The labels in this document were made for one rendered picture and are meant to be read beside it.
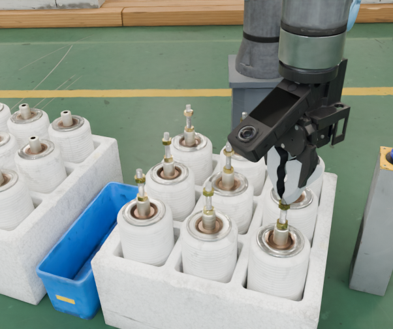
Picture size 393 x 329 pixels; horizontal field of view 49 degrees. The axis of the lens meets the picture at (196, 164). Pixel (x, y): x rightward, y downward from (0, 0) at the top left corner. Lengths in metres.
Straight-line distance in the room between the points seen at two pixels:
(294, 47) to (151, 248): 0.42
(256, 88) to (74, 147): 0.46
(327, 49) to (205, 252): 0.37
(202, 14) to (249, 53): 1.41
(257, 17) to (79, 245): 0.66
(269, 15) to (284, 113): 0.57
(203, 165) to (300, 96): 0.43
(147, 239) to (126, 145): 0.72
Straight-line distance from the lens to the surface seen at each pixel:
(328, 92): 0.58
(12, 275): 0.97
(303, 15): 0.51
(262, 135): 0.52
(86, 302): 0.90
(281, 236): 0.69
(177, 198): 0.83
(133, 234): 0.74
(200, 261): 0.72
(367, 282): 0.99
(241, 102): 1.14
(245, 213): 0.82
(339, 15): 0.51
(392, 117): 1.66
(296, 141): 0.57
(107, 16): 2.58
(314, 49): 0.51
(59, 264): 0.96
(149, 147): 1.40
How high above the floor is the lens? 0.75
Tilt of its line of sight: 35 degrees down
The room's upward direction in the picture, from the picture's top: 2 degrees counter-clockwise
